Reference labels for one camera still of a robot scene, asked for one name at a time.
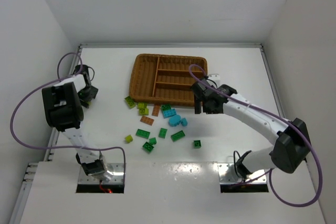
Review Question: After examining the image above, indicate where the small cyan lego brick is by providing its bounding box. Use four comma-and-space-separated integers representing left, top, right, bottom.
181, 118, 188, 126

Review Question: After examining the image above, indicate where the cyan oval lego piece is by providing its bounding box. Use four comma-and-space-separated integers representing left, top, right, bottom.
169, 114, 181, 127

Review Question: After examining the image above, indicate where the cyan rectangular lego brick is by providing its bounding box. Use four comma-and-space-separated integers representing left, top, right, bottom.
163, 109, 176, 119

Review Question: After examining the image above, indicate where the green long lego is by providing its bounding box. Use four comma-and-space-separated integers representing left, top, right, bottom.
171, 130, 185, 142

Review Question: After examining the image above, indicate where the small green lego cube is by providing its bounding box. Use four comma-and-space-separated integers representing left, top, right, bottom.
193, 140, 202, 148

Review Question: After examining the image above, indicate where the lime green lego brick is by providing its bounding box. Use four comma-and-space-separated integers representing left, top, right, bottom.
124, 96, 136, 109

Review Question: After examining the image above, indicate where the green square lego brick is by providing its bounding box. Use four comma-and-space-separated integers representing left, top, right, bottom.
159, 128, 167, 138

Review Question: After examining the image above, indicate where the green sloped lego brick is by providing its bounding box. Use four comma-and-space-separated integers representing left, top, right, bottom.
149, 137, 157, 145

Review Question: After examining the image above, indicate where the small lime lego brick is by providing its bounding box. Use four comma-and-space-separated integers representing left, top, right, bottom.
124, 135, 133, 143

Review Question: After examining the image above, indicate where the green lego brick bottom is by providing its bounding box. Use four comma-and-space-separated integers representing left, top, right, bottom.
142, 142, 154, 153

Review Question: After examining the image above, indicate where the dark green lego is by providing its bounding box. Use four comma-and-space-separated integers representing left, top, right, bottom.
161, 104, 171, 111

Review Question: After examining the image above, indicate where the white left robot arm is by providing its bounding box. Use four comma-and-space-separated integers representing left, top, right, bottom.
41, 65, 107, 179

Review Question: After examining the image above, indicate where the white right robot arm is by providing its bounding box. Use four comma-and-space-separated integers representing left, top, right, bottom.
191, 78, 310, 179

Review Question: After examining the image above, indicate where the brown wicker divided basket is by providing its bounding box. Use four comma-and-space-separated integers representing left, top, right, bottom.
129, 54, 208, 107

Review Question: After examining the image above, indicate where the lime lego brick lower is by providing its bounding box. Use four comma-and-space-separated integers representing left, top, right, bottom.
139, 108, 149, 116

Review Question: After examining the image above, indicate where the lime lego brick upper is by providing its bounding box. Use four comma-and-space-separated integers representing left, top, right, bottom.
137, 102, 147, 109

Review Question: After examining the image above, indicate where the brown lego brick flat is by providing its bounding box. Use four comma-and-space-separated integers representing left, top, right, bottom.
140, 116, 154, 126

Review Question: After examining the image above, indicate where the green long lego brick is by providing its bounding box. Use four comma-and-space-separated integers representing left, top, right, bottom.
136, 129, 150, 139

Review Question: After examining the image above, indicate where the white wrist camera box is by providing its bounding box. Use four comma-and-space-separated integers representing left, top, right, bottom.
208, 74, 220, 87

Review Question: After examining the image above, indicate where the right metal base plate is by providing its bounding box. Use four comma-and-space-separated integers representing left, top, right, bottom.
217, 163, 267, 185

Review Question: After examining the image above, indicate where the metal base plate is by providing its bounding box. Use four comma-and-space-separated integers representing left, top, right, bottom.
217, 163, 267, 185
78, 163, 124, 185

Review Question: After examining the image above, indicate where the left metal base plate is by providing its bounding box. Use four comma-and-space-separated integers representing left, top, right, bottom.
78, 163, 124, 185

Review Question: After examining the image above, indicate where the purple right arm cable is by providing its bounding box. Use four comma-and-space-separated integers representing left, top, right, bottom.
188, 64, 322, 207

